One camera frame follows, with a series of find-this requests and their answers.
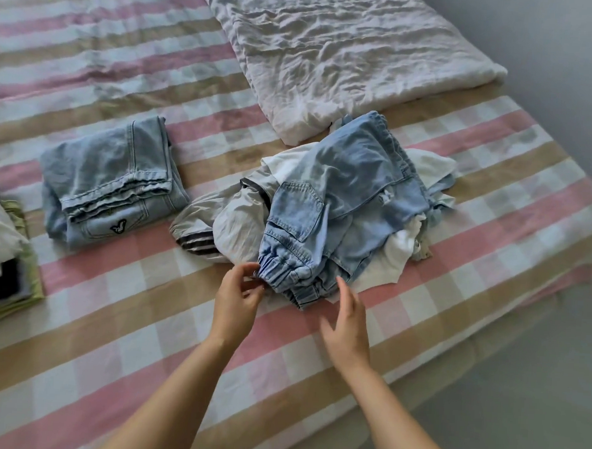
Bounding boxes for person's right hand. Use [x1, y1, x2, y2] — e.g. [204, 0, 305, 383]
[316, 275, 376, 374]

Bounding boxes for person's left hand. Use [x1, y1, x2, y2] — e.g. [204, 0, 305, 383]
[210, 260, 268, 351]

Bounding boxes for person's left forearm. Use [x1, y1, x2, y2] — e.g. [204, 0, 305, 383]
[94, 332, 243, 449]

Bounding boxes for person's right forearm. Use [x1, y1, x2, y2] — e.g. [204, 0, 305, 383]
[335, 363, 470, 449]

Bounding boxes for grey jacket with striped cuffs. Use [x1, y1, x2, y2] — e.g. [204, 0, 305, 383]
[167, 136, 331, 272]

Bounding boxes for crumpled white t-shirt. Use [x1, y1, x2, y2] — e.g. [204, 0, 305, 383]
[322, 144, 462, 311]

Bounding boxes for light blue elastic-cuff cargo jeans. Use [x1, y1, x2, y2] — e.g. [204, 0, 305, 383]
[255, 105, 449, 318]

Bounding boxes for pink tan checked bedsheet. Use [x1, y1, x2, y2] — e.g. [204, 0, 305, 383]
[0, 0, 592, 449]

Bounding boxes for folded blue jeans with patch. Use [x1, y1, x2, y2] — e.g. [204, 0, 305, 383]
[35, 110, 196, 256]

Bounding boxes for folded light green garment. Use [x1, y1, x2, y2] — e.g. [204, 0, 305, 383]
[0, 198, 51, 336]

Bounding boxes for folded white quilt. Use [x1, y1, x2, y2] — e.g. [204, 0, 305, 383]
[181, 0, 513, 158]

